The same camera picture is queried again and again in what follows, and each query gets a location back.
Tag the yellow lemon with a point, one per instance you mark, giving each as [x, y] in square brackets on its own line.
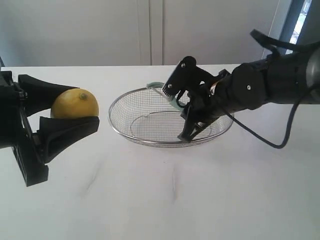
[74, 104]

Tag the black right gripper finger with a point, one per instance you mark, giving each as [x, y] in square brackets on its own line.
[186, 134]
[205, 131]

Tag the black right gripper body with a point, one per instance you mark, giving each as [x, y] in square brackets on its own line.
[189, 87]

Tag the teal handled peeler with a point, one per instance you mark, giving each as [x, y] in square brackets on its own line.
[158, 88]

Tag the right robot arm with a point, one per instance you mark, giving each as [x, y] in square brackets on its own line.
[291, 79]

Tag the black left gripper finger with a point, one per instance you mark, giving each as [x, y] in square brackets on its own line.
[56, 135]
[40, 94]

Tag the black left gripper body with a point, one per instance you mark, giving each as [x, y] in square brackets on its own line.
[16, 133]

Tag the oval metal mesh basket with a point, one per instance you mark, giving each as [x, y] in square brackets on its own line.
[144, 117]

